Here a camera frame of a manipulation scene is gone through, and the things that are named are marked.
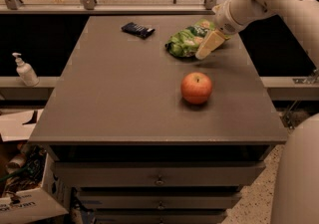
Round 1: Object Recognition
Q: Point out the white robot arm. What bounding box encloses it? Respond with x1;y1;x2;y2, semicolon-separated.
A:
195;0;319;224

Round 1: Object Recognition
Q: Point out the open cardboard box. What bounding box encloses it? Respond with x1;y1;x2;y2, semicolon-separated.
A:
0;110;70;224

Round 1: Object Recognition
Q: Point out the white pump dispenser bottle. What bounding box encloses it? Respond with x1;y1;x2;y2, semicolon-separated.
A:
12;53;40;87

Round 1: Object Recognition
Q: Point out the green rice chip bag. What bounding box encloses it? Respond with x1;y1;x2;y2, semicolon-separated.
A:
164;18;233;59

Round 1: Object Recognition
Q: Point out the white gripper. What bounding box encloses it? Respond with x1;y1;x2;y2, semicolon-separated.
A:
195;0;247;60

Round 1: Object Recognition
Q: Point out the red apple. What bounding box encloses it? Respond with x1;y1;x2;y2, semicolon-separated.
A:
180;72;212;105

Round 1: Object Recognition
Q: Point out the grey drawer cabinet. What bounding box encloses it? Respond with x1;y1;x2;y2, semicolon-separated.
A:
31;15;287;224

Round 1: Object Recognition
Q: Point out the dark blue snack bar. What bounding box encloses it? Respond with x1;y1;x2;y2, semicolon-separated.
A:
122;22;155;39

